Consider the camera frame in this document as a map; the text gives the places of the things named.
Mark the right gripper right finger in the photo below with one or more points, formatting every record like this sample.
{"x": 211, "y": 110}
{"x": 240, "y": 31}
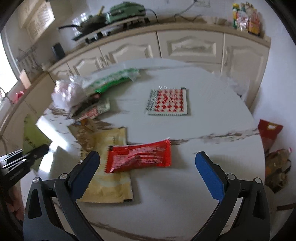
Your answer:
{"x": 222, "y": 188}

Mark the red snack wrapper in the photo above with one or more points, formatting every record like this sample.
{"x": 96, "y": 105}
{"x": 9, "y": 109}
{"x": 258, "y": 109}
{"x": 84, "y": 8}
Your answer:
{"x": 130, "y": 157}

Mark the green checkered clear wrapper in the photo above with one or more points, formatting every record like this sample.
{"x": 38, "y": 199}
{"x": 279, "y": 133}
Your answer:
{"x": 93, "y": 84}

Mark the yellow sauce packet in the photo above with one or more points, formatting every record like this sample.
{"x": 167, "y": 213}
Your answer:
{"x": 106, "y": 186}

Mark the light green snack bag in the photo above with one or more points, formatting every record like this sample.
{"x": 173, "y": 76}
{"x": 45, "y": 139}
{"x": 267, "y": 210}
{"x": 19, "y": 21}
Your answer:
{"x": 33, "y": 138}

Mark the crumpled white plastic bag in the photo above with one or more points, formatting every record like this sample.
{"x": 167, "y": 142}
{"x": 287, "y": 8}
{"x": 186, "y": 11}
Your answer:
{"x": 68, "y": 93}

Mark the seasoning packets on counter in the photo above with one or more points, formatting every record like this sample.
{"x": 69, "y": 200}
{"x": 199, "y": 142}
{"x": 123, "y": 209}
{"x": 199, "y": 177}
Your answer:
{"x": 246, "y": 18}

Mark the gas stove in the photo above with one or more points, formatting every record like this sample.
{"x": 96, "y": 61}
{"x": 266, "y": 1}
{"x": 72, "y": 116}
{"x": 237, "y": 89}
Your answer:
{"x": 113, "y": 28}

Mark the red white checkered packet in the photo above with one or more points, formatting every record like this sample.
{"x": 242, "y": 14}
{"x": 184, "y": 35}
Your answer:
{"x": 167, "y": 102}

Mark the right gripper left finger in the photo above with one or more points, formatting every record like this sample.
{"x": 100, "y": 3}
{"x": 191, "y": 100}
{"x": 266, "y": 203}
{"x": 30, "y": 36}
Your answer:
{"x": 70, "y": 187}

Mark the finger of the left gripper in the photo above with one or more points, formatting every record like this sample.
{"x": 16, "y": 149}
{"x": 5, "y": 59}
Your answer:
{"x": 15, "y": 165}

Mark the dark bag on floor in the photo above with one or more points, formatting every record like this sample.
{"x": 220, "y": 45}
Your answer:
{"x": 277, "y": 165}

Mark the orange box on counter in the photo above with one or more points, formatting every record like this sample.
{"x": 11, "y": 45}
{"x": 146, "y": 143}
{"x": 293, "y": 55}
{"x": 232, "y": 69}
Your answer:
{"x": 25, "y": 79}

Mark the brown torn wrapper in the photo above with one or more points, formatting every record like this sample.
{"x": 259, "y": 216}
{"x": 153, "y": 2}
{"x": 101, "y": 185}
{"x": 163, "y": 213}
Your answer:
{"x": 83, "y": 131}

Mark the black frying pan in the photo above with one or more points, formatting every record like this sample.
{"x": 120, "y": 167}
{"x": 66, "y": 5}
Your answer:
{"x": 90, "y": 25}

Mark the red bag on floor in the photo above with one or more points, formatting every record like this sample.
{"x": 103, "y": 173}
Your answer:
{"x": 268, "y": 133}

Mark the black box on counter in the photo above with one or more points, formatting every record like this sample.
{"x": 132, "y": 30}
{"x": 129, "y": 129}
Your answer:
{"x": 58, "y": 52}

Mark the cream kitchen cabinets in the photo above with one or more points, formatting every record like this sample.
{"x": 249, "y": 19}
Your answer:
{"x": 239, "y": 55}

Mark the green electric cooker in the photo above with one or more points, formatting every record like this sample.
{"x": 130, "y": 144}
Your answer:
{"x": 124, "y": 11}

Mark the dish rack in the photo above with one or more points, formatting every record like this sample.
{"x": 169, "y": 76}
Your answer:
{"x": 26, "y": 60}

